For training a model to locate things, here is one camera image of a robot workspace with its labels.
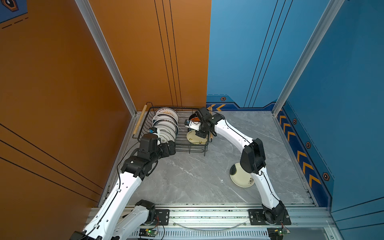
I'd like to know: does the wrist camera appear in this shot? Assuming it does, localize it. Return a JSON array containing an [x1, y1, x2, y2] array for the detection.
[[185, 120, 201, 131], [138, 127, 160, 160]]

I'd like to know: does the green circuit board left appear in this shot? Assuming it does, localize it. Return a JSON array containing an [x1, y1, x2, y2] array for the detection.
[[139, 229, 159, 239]]

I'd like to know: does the black wire dish rack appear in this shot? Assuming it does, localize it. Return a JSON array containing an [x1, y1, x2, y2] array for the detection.
[[133, 106, 210, 154]]

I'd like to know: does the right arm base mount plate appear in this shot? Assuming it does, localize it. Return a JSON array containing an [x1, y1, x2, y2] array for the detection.
[[248, 209, 292, 226]]

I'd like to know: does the white plate orange sunburst pattern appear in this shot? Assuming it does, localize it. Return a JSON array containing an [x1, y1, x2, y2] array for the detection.
[[155, 107, 178, 116]]

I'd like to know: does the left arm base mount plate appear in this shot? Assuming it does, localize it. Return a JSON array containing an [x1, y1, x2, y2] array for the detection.
[[141, 209, 170, 226]]

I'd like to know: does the white plate green rim front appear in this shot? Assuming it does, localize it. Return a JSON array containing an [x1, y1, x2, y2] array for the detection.
[[157, 127, 176, 143]]

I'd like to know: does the circuit board right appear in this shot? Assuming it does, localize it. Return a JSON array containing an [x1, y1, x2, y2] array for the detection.
[[267, 228, 291, 240]]

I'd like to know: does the cream plate black floral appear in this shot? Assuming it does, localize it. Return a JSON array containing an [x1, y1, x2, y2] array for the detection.
[[230, 163, 255, 188]]

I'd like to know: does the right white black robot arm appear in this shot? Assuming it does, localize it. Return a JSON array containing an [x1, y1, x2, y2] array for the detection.
[[185, 108, 292, 226]]

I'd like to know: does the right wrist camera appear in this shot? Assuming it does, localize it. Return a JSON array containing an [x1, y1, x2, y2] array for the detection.
[[185, 120, 201, 131]]

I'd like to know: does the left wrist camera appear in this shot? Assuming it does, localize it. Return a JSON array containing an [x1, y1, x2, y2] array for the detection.
[[138, 127, 160, 160]]

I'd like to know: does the white plate green rim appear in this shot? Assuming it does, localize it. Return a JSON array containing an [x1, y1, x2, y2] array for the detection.
[[157, 127, 176, 143], [153, 120, 179, 134]]

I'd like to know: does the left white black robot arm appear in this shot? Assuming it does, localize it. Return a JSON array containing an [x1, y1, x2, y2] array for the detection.
[[70, 139, 176, 240]]

